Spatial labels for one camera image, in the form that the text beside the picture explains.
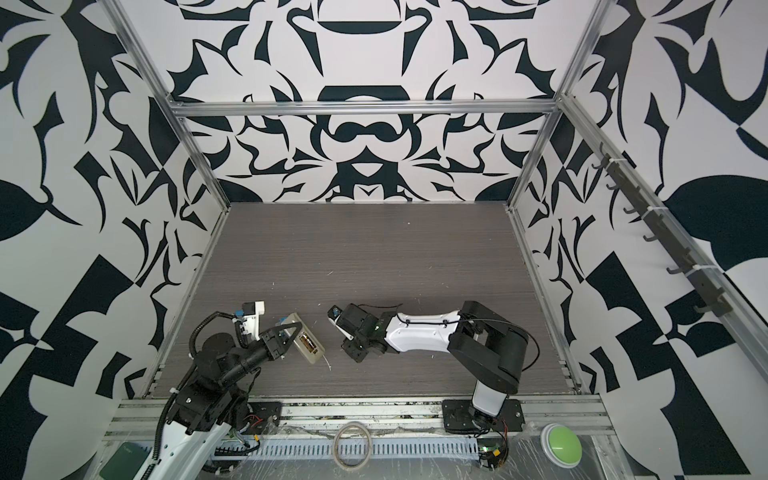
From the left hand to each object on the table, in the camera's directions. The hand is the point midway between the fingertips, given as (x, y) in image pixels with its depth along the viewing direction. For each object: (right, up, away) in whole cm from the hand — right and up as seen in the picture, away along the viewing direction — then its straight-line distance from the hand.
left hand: (301, 323), depth 74 cm
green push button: (+62, -28, -3) cm, 68 cm away
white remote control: (+4, -7, +1) cm, 8 cm away
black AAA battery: (+1, -5, +1) cm, 6 cm away
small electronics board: (+45, -29, -4) cm, 54 cm away
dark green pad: (-38, -30, -6) cm, 49 cm away
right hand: (+11, -8, +11) cm, 18 cm away
